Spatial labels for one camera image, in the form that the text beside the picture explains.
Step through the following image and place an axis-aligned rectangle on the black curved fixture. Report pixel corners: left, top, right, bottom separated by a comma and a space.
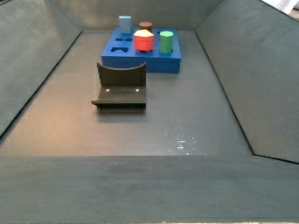
91, 63, 147, 107

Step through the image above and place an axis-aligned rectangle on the blue shape sorter block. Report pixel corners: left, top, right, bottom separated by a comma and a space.
101, 28, 182, 74

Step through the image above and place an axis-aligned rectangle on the red peg white top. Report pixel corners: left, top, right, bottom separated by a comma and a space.
133, 29, 155, 53

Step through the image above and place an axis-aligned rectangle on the green hexagonal peg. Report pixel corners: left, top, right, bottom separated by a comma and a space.
159, 31, 174, 53

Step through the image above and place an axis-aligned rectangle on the brown round peg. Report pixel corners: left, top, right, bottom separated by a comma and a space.
139, 22, 153, 31

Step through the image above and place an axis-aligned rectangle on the light blue rectangular peg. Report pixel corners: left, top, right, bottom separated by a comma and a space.
119, 16, 132, 33

